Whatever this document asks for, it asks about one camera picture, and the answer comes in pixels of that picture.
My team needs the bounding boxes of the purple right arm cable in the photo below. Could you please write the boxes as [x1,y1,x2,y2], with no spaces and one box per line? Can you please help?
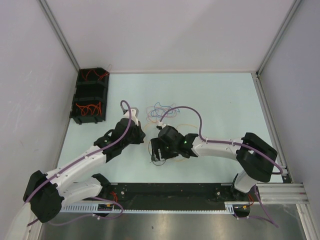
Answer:
[158,106,285,229]

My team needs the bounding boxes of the dark brown cable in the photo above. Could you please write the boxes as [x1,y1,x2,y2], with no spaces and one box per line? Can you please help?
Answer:
[149,154,167,167]

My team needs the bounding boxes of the blue cable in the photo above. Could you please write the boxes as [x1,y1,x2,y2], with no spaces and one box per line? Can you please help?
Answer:
[149,101,177,117]

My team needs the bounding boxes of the aluminium frame rail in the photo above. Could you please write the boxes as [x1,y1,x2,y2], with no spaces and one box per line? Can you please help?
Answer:
[257,183,309,205]

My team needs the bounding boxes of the black compartment storage bin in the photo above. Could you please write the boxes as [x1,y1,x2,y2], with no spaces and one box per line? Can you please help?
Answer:
[69,67,110,125]

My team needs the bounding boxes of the aluminium corner post left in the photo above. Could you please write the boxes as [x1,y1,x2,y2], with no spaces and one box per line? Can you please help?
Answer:
[37,0,80,72]

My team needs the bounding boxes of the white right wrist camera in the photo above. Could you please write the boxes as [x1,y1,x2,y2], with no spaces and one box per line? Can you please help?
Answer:
[156,121,170,130]

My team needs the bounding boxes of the grey slotted cable duct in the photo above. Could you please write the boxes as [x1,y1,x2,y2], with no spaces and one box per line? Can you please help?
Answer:
[60,201,234,214]

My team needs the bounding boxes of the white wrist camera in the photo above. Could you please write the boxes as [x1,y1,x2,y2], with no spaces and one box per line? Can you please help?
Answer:
[156,121,170,130]
[121,106,140,126]

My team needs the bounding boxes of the red white-striped cable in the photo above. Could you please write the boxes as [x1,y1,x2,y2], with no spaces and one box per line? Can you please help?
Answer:
[79,63,113,81]

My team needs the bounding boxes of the pink cable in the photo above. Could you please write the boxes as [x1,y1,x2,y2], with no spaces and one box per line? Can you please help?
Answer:
[145,104,177,125]

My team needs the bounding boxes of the aluminium corner post right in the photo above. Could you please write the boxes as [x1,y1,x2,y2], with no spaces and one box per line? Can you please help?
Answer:
[255,0,304,77]

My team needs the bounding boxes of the aluminium corner post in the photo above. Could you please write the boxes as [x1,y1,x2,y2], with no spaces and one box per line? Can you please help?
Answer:
[255,0,304,77]
[37,0,80,72]

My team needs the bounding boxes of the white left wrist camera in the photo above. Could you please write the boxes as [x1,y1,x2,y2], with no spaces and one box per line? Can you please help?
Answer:
[121,106,140,126]

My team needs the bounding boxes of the yellow cable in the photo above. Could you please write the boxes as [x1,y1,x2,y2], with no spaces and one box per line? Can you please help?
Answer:
[142,121,201,162]

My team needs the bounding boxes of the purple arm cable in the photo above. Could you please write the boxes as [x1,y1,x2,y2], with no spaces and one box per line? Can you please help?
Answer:
[158,106,285,229]
[26,99,137,227]

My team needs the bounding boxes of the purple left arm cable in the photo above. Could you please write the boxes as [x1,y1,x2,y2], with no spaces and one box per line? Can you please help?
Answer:
[26,99,137,227]

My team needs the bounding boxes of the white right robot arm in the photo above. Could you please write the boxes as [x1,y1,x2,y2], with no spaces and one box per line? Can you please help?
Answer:
[150,125,278,201]

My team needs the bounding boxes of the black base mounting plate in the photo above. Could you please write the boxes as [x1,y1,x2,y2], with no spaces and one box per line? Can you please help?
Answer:
[97,183,258,213]

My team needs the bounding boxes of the orange-red cable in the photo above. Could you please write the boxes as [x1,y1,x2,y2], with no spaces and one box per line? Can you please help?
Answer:
[74,102,103,118]

